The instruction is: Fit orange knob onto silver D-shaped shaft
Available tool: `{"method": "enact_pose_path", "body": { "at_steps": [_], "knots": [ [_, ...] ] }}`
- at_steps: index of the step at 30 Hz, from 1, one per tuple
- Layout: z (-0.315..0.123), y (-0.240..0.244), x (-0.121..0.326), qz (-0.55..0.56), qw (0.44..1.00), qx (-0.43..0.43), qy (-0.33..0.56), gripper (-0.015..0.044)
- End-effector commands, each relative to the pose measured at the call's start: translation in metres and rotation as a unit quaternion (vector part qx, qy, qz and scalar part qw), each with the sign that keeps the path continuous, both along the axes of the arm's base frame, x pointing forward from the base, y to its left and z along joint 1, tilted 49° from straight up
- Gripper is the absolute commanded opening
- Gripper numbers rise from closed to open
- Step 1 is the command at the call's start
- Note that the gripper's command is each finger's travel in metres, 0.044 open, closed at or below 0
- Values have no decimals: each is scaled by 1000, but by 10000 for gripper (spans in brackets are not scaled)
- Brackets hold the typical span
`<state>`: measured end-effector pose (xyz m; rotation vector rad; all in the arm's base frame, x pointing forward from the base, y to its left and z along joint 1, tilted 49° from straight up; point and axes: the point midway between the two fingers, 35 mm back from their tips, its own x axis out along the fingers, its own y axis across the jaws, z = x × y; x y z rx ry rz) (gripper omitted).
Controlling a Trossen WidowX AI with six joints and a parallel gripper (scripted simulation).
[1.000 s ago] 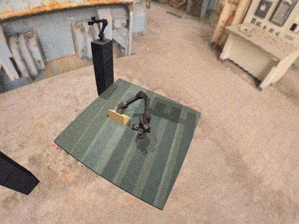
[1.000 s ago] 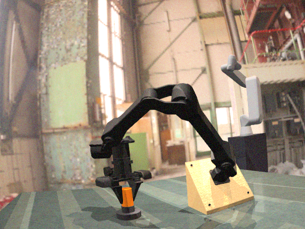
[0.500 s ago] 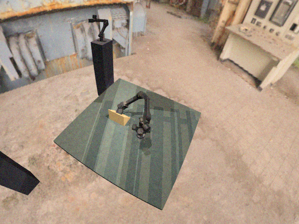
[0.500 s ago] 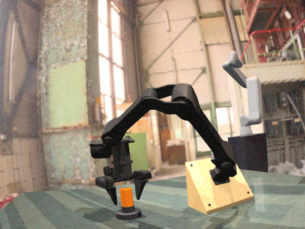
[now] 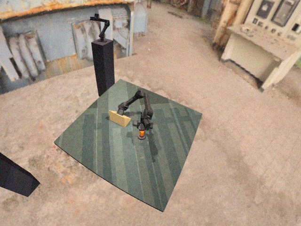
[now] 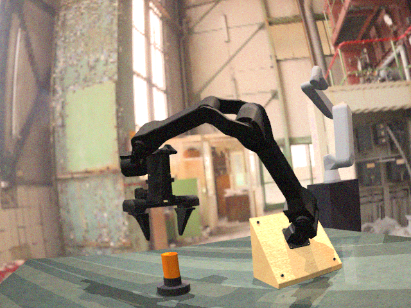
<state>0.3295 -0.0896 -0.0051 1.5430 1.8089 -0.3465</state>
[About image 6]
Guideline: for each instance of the orange knob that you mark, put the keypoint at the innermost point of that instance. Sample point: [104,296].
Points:
[170,265]

